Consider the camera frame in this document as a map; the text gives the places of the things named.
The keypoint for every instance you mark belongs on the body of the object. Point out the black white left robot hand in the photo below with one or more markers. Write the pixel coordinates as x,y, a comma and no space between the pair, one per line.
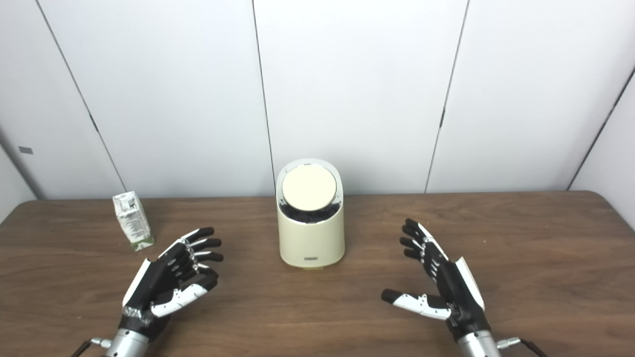
158,282

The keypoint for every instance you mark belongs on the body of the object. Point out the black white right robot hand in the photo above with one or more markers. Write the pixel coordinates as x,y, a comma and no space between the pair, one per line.
459,292

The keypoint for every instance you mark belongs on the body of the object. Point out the white green milk carton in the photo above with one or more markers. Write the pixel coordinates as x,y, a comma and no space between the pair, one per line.
133,223

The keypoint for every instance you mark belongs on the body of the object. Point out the cream-colored bin body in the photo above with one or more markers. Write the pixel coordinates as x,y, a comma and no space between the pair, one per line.
311,240

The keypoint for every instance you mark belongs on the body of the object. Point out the cream round bin lid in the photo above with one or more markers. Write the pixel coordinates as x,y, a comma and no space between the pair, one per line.
308,186

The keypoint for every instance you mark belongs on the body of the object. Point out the small gray wall label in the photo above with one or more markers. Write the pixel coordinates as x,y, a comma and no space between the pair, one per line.
26,150

